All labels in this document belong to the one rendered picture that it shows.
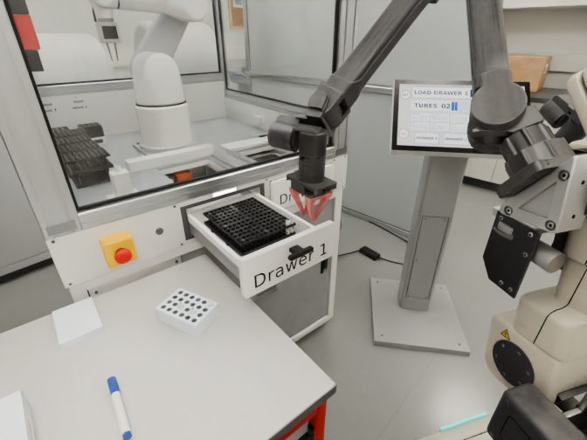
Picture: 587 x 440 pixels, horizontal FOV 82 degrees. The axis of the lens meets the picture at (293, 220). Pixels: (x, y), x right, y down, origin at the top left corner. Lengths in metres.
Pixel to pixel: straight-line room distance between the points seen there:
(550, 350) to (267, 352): 0.56
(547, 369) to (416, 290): 1.13
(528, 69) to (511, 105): 3.20
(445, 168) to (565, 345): 0.95
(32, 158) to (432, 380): 1.66
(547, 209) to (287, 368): 0.54
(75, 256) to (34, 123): 0.32
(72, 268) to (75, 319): 0.13
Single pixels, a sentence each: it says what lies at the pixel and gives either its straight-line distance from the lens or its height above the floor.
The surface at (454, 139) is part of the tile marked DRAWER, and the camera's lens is 1.50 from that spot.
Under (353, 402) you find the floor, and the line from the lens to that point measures 1.65.
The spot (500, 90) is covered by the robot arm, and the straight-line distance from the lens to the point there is 0.65.
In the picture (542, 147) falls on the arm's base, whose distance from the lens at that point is 0.62.
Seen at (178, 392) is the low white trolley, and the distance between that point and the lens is 0.77.
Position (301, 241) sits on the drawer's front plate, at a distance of 0.85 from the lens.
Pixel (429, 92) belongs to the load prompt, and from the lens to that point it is 1.57.
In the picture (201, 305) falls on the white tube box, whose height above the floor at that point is 0.80.
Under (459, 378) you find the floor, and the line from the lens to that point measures 1.85.
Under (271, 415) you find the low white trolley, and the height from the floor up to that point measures 0.76.
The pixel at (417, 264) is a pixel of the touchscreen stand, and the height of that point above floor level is 0.34.
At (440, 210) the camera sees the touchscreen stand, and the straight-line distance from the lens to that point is 1.70.
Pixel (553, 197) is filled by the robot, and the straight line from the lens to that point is 0.61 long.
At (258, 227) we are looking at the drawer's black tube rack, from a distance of 0.94.
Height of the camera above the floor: 1.37
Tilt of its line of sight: 29 degrees down
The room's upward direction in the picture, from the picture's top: straight up
